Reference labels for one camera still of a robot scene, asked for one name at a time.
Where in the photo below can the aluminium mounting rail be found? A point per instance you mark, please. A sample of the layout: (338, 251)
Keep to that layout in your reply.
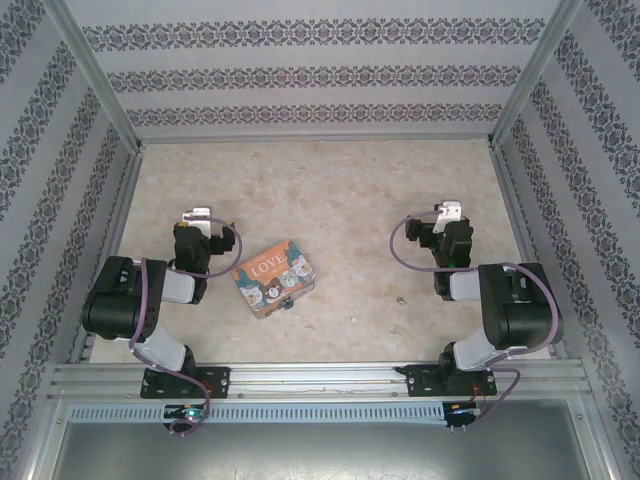
(315, 380)

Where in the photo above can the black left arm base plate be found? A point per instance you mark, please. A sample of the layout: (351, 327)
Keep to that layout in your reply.
(217, 382)

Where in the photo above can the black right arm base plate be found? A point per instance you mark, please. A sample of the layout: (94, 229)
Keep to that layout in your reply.
(420, 381)

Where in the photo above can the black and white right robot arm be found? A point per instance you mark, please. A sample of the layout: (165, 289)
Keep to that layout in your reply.
(520, 320)

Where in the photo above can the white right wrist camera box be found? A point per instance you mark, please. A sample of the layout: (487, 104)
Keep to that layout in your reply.
(448, 212)

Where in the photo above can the aluminium frame post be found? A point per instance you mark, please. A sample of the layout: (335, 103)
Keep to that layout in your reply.
(95, 75)
(535, 75)

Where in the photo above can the grey metal panel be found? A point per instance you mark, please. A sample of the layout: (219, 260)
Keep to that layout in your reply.
(320, 452)

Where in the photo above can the orange LOVE bear print box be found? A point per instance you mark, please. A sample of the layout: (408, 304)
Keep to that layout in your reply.
(274, 277)

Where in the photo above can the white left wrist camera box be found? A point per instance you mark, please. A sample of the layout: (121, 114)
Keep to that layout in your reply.
(197, 215)

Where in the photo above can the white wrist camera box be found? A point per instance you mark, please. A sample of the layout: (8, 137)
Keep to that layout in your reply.
(197, 215)
(448, 212)

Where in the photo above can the aluminium frame side rail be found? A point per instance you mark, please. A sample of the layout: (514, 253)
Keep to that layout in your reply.
(107, 255)
(527, 250)

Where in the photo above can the left controller board green light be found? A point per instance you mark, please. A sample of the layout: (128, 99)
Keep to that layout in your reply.
(187, 413)

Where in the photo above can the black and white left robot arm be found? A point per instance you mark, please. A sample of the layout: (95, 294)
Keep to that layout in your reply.
(115, 305)

